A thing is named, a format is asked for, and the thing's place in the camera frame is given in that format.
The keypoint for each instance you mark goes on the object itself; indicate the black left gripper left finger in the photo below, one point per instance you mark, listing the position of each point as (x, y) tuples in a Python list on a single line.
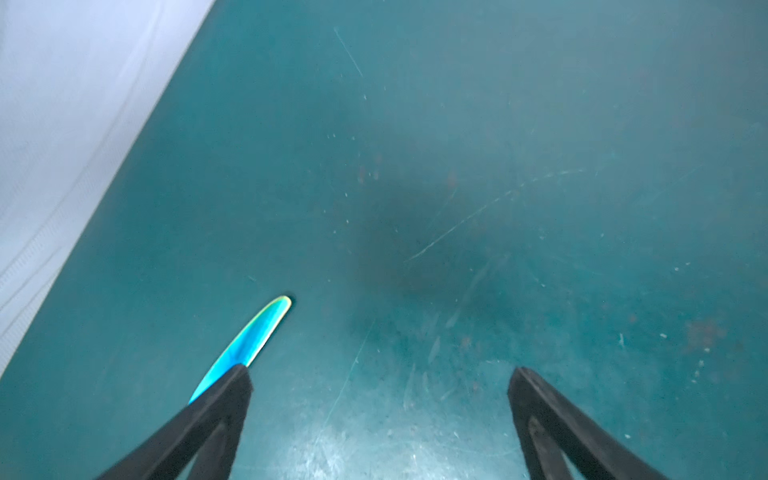
[(204, 435)]

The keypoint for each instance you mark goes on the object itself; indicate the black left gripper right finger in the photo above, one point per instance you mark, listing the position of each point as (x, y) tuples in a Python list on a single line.
[(552, 430)]

